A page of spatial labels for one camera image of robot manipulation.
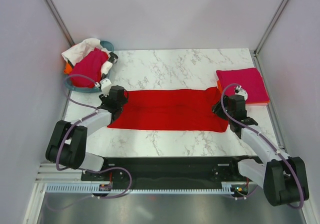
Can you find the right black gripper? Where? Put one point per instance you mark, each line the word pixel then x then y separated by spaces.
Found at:
pixel 217 108

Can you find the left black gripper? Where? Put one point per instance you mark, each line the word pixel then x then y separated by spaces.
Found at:
pixel 103 98

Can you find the red t shirt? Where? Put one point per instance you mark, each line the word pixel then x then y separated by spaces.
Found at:
pixel 171 110

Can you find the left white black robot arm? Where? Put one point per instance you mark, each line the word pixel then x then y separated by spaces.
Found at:
pixel 67 145

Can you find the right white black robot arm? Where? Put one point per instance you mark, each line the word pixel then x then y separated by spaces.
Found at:
pixel 282 177

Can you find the folded magenta t shirt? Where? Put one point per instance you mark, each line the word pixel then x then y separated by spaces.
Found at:
pixel 250 79

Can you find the white and black garment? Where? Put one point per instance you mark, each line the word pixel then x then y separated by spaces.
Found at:
pixel 106 67

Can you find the magenta shirt in basket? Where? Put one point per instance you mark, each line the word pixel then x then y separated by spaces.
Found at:
pixel 89 66

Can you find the orange shirt in basket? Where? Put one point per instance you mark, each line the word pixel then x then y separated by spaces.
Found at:
pixel 68 68

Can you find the white shirt in basket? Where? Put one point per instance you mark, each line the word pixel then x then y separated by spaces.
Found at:
pixel 77 52

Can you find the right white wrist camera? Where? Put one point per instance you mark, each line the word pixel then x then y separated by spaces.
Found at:
pixel 239 90

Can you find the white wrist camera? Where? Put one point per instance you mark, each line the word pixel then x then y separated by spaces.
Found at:
pixel 104 85
pixel 239 90

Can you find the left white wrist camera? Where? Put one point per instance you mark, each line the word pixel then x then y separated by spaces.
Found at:
pixel 104 85

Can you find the right aluminium frame post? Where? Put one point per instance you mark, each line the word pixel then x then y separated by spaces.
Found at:
pixel 275 18

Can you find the aluminium frame post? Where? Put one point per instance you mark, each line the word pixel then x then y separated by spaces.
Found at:
pixel 275 18
pixel 58 19

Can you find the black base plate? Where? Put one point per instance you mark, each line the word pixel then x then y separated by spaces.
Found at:
pixel 168 172

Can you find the aluminium front rail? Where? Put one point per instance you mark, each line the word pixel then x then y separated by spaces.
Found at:
pixel 47 173

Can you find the white slotted cable duct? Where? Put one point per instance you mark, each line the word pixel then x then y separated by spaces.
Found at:
pixel 97 188

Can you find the left aluminium frame post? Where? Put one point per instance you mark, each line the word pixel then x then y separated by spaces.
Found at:
pixel 58 19

